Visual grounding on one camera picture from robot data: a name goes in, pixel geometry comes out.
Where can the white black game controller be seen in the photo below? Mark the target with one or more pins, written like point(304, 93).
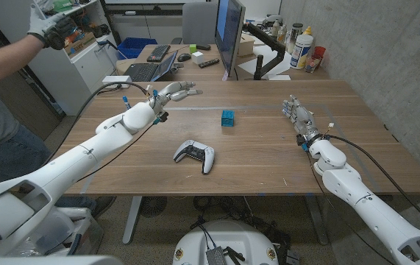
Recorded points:
point(195, 151)

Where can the black remote control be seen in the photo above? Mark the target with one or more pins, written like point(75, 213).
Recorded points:
point(209, 63)

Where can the red cup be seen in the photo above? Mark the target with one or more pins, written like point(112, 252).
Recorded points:
point(319, 53)

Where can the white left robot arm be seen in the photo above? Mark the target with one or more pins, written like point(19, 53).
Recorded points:
point(66, 169)

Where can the dark lid jar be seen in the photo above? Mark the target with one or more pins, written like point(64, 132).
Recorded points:
point(294, 35)

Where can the white wipes canister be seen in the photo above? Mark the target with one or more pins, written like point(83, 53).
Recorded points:
point(301, 51)

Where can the blue plastic bin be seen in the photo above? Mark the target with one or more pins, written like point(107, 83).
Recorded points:
point(134, 47)

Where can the black computer monitor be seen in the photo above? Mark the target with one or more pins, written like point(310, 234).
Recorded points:
point(228, 33)

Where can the grey table leg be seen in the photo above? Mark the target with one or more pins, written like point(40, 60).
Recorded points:
point(131, 221)
point(317, 221)

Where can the white shelf cabinet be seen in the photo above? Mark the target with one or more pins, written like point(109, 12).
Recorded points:
point(81, 73)

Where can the cardboard box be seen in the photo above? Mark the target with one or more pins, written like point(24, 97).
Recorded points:
point(80, 43)

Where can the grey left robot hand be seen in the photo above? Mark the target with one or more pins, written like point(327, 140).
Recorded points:
point(173, 94)

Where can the person bare forearm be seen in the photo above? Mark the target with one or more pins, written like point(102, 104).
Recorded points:
point(3, 59)

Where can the white paper sheets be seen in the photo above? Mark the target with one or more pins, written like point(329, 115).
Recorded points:
point(257, 62)

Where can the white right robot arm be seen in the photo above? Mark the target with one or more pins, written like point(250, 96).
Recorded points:
point(360, 198)

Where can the black open laptop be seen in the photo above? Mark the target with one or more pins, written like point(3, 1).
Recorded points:
point(143, 71)

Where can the beige box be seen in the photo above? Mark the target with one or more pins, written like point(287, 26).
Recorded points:
point(246, 45)

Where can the white cube box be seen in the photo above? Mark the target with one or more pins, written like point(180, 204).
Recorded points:
point(197, 58)

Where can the white power adapter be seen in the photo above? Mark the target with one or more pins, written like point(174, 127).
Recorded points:
point(117, 81)

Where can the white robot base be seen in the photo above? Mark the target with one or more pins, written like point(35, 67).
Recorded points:
point(228, 237)

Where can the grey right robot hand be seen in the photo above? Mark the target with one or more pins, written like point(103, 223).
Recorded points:
point(301, 117)

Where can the black handheld device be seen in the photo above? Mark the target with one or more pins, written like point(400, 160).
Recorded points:
point(60, 33)

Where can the black computer mouse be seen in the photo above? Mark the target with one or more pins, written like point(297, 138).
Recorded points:
point(184, 57)

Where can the person grey gloved hand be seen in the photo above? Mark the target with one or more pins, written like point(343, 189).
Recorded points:
point(42, 24)

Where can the blue toy cube block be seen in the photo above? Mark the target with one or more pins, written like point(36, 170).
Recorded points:
point(227, 118)

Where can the green cube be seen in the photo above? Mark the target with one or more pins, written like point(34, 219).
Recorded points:
point(193, 48)

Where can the yellow cap bottle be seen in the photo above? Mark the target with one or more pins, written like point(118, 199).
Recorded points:
point(307, 31)

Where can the black keyboard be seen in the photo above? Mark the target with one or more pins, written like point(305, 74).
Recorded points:
point(159, 53)

